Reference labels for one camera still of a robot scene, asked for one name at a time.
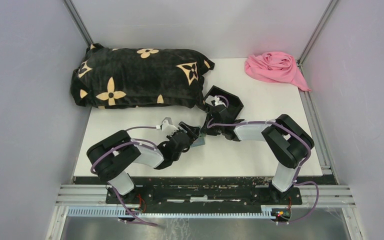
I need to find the green card holder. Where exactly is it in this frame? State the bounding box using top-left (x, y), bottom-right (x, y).
top-left (190, 134), bottom-right (206, 148)

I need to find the black card box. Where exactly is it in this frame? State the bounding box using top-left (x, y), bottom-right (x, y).
top-left (204, 85), bottom-right (244, 121)

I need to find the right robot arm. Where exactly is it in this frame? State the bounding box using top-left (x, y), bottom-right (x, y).
top-left (201, 106), bottom-right (315, 204)

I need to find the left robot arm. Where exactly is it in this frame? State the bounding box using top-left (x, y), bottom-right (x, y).
top-left (86, 119), bottom-right (201, 204)

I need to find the pink cloth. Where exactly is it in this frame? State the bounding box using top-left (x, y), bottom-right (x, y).
top-left (244, 51), bottom-right (311, 92)

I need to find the black floral pillow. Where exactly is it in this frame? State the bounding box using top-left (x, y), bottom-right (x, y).
top-left (69, 43), bottom-right (215, 109)

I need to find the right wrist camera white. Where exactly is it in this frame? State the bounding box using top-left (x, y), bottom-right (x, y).
top-left (213, 95), bottom-right (229, 108)

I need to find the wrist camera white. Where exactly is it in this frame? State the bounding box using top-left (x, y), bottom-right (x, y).
top-left (213, 95), bottom-right (229, 108)
top-left (156, 117), bottom-right (178, 135)

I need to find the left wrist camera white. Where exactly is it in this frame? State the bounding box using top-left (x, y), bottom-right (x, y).
top-left (156, 117), bottom-right (178, 135)

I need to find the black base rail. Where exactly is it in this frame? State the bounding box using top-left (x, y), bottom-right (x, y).
top-left (72, 176), bottom-right (312, 215)

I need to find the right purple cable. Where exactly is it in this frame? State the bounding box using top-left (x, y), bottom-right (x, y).
top-left (207, 94), bottom-right (321, 225)

